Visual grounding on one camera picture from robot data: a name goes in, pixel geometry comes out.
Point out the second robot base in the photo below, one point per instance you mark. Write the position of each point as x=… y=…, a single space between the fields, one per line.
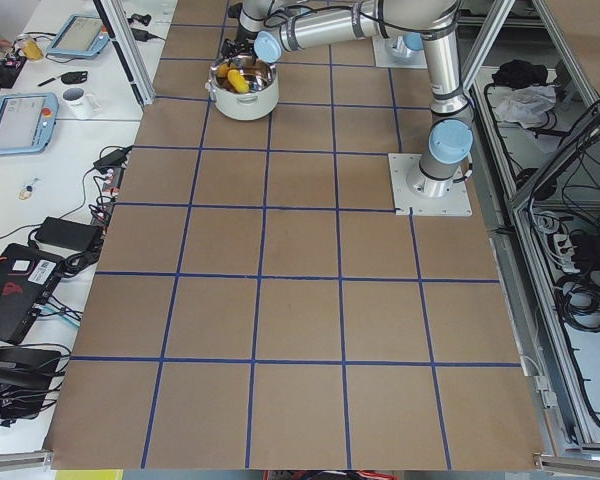
x=404 y=51

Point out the black cloth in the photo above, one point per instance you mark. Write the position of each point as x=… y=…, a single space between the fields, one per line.
x=518 y=74

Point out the pale green cooking pot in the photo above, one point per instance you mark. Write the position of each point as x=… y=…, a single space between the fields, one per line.
x=263 y=95

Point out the blue teach pendant front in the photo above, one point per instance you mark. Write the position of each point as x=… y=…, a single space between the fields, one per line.
x=27 y=122

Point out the white crumpled cloth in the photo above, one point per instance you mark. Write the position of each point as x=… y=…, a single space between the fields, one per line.
x=528 y=106

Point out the blue teach pendant back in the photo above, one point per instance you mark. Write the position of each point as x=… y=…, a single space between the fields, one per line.
x=81 y=37

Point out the square robot base plate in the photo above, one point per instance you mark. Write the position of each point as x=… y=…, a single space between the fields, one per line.
x=415 y=194

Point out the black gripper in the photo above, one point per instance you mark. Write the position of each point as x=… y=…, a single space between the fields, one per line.
x=242 y=41

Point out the black laptop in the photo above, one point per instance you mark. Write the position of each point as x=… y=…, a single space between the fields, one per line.
x=28 y=277

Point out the black docking box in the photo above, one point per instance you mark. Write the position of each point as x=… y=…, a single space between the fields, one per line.
x=26 y=377

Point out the yellow object on desk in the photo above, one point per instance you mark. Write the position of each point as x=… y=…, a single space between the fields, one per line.
x=31 y=50

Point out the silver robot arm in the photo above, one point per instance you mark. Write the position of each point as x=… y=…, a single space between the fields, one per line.
x=268 y=29

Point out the yellow corn cob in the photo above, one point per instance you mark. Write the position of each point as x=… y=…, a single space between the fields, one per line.
x=231 y=78

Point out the aluminium frame post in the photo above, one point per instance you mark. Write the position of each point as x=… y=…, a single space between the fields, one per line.
x=112 y=14

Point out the black pen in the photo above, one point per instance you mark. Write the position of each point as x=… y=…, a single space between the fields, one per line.
x=49 y=81

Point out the blue teach pendant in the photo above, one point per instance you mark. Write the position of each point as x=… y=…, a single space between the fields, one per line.
x=81 y=37
x=27 y=122

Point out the black power strip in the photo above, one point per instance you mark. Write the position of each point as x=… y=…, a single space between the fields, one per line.
x=108 y=186

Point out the white mug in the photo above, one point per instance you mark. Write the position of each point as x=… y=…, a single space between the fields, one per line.
x=83 y=104

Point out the black power adapter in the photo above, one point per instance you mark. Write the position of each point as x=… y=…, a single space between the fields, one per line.
x=68 y=234

